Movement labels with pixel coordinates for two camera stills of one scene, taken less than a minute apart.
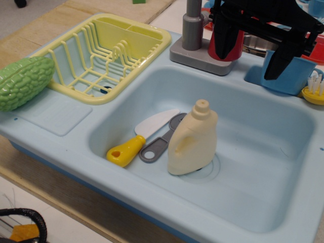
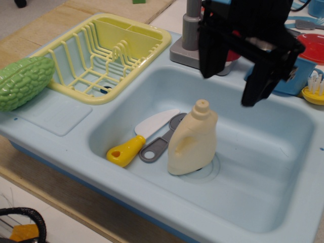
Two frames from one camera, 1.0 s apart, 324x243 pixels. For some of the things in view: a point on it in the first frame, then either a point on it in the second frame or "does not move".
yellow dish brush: [314, 92] does not move
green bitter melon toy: [21, 80] does not move
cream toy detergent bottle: [192, 144] does not move
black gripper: [287, 20] -> [257, 27]
